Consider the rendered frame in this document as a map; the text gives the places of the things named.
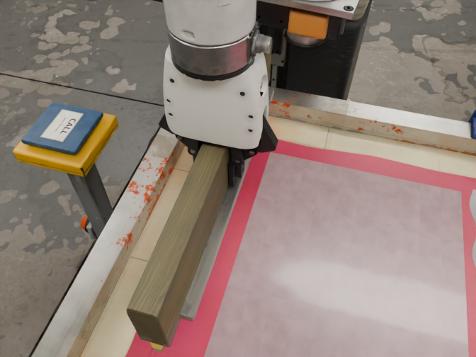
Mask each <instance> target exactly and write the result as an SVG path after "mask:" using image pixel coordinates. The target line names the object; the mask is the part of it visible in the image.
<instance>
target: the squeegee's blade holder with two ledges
mask: <svg viewBox="0 0 476 357"><path fill-rule="evenodd" d="M273 95H274V89H272V88H268V103H269V107H270V104H271V101H272V99H273ZM269 107H268V109H269ZM250 161H251V158H248V159H246V160H245V169H244V174H243V177H242V178H237V181H236V183H235V185H234V187H231V186H228V188H227V191H226V194H225V196H224V199H223V202H222V205H221V207H220V210H219V213H218V214H217V217H216V220H215V223H214V225H213V228H212V231H211V233H210V236H209V239H208V242H207V244H206V246H205V249H204V252H203V255H202V257H201V260H200V263H199V265H198V268H197V271H196V272H195V275H194V278H193V281H192V283H191V286H190V289H189V291H188V294H187V297H186V300H185V302H184V304H183V307H182V310H181V313H180V316H181V319H186V320H188V321H193V320H194V319H195V316H196V313H197V311H198V307H199V305H200V301H201V299H202V296H203V293H204V291H205V287H206V285H207V282H208V279H209V277H210V273H211V271H212V269H213V265H214V262H215V260H216V257H217V253H218V251H219V249H220V245H221V243H222V239H223V237H224V235H225V231H226V229H227V226H228V223H229V221H230V217H231V215H232V211H233V209H234V205H235V203H236V201H237V197H238V195H239V192H240V189H241V187H242V183H243V181H244V177H245V175H246V172H247V169H248V167H249V163H250Z"/></svg>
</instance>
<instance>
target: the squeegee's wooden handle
mask: <svg viewBox="0 0 476 357"><path fill-rule="evenodd" d="M271 55H272V45H271V51H270V53H269V54H268V53H264V57H265V61H266V68H267V75H268V83H269V81H270V75H271ZM230 157H231V151H230V147H228V146H224V145H221V144H214V143H210V142H204V141H203V143H202V145H201V147H200V150H199V152H198V154H197V156H196V158H195V161H194V163H193V165H192V167H191V170H190V171H189V173H188V176H187V178H186V180H185V182H184V185H183V187H182V189H181V191H180V193H179V195H178V198H177V199H176V202H175V204H174V206H173V208H172V211H171V213H170V215H169V218H168V220H167V221H166V224H165V225H164V228H163V230H162V232H161V234H160V237H159V239H158V241H157V244H156V246H155V248H154V250H153V252H152V255H151V256H150V258H149V261H148V263H147V265H146V267H145V269H144V272H143V274H142V276H141V278H140V281H139V283H138V284H137V287H136V289H135V291H134V293H133V295H132V298H131V300H130V302H129V305H128V306H127V309H126V311H127V315H128V317H129V318H130V321H131V322H132V324H133V326H134V328H135V330H136V332H137V333H138V335H139V337H140V339H141V340H144V341H148V342H151V343H154V344H158V345H161V346H165V347H170V346H171V342H172V341H173V338H174V335H175V333H176V330H177V327H178V325H179V322H180V319H181V316H180V313H181V310H182V307H183V304H184V302H185V300H186V297H187V294H188V291H189V289H190V286H191V283H192V281H193V278H194V275H195V274H196V271H197V268H198V265H199V263H200V260H201V257H202V255H203V252H204V249H205V246H206V244H207V242H208V239H209V236H210V233H211V231H212V228H213V225H214V223H215V220H216V217H217V214H218V213H219V210H220V207H221V205H222V202H223V199H224V196H225V194H226V191H227V188H228V169H227V165H228V163H229V160H230Z"/></svg>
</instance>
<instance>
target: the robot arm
mask: <svg viewBox="0 0 476 357"><path fill-rule="evenodd" d="M163 1H164V10H165V16H166V25H167V30H168V36H169V46H168V47H167V49H166V53H165V59H164V80H163V89H164V109H165V114H164V115H163V117H162V118H161V120H160V122H159V126H160V127H161V128H163V129H165V130H166V131H168V132H170V133H171V134H175V136H176V138H177V139H178V140H180V141H181V142H182V143H183V144H184V145H185V146H187V148H188V153H189V154H190V155H193V162H194V161H195V159H196V156H197V154H198V152H199V150H200V147H201V145H202V143H203V141H204V142H210V143H214V144H218V145H224V146H228V147H230V151H231V157H230V160H229V163H228V165H227V169H228V185H229V186H231V187H234V185H235V183H236V181H237V178H242V177H243V174H244V169H245V160H246V159H248V158H251V157H253V156H255V155H257V154H258V152H261V153H264V152H272V151H275V150H276V147H277V144H278V138H277V137H276V135H275V133H274V132H273V130H272V129H271V126H270V125H269V124H268V107H269V103H268V75H267V68H266V61H265V57H264V53H268V54H269V53H270V51H271V45H272V38H270V37H266V36H264V35H263V34H260V32H259V27H258V21H256V0H163Z"/></svg>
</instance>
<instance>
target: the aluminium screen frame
mask: <svg viewBox="0 0 476 357"><path fill-rule="evenodd" d="M269 88H272V89H274V95H273V99H272V101H271V104H270V107H269V110H268V116H272V117H276V118H282V119H287V120H294V121H298V122H301V123H309V124H313V125H319V126H323V127H328V128H334V129H338V130H345V131H349V132H356V133H360V134H364V135H371V136H375V137H381V138H385V139H389V140H397V141H400V142H407V143H412V144H416V145H422V146H426V147H433V148H437V149H444V150H448V151H452V152H459V153H463V154H469V155H473V156H476V139H475V138H472V127H471V123H467V122H463V121H458V120H451V119H447V118H440V117H435V116H430V115H423V114H419V113H412V112H407V111H403V110H396V109H391V108H384V107H380V106H373V105H368V104H364V103H357V102H353V101H345V100H341V99H337V98H330V97H326V96H318V95H314V94H310V93H303V92H298V91H291V90H286V89H279V88H275V87H270V86H269ZM184 147H185V145H184V144H183V143H182V142H181V141H180V140H178V139H177V138H176V136H175V134H171V133H170V132H168V131H166V130H165V129H163V128H160V130H159V132H158V133H157V136H156V137H155V138H154V141H153V143H152V144H151V146H150V148H149V149H148V151H147V153H146V155H145V156H144V159H143V160H142V162H141V164H140V165H139V167H138V169H137V171H136V172H135V175H134V176H133V178H132V180H131V182H130V183H129V185H128V187H127V188H126V190H125V192H124V194H123V196H122V198H121V199H120V201H119V203H118V204H117V206H116V208H115V210H114V211H113V214H112V215H111V217H110V219H109V221H108V222H107V224H106V226H105V227H104V229H103V231H102V233H101V235H100V237H99V238H98V240H97V242H96V243H95V245H94V247H93V249H92V250H91V253H90V254H89V256H88V258H87V260H86V261H85V263H84V265H83V266H82V268H81V270H80V272H79V274H78V276H77V277H76V279H75V281H74V282H73V284H72V286H71V288H70V289H69V292H68V293H67V295H66V297H65V298H64V300H63V302H62V304H61V305H60V307H59V309H58V311H57V313H56V314H55V316H54V318H53V320H52V321H51V323H50V325H49V327H48V328H47V330H46V332H45V334H44V336H43V337H42V339H41V341H40V343H39V344H38V347H37V348H36V350H35V352H34V353H33V355H32V357H81V355H82V353H83V351H84V349H85V347H86V345H87V343H88V341H89V339H90V337H91V335H92V333H93V331H94V328H95V326H96V324H97V322H98V320H99V318H100V316H101V314H102V312H103V310H104V308H105V306H106V304H107V302H108V300H109V298H110V296H111V294H112V292H113V290H114V288H115V286H116V284H117V282H118V280H119V278H120V276H121V274H122V272H123V270H124V268H125V266H126V264H127V262H128V260H129V258H130V256H131V254H132V252H133V250H134V248H135V246H136V244H137V242H138V240H139V238H140V236H141V234H142V231H143V229H144V228H145V225H146V224H147V221H148V219H149V217H150V215H151V214H152V211H153V209H154V207H155V205H156V204H157V201H158V200H159V197H160V195H161V194H162V191H163V190H164V187H165V185H166V183H167V181H168V180H169V177H170V175H171V173H172V171H173V170H174V167H175V166H176V163H177V161H178V160H179V157H180V156H181V153H182V151H183V149H184Z"/></svg>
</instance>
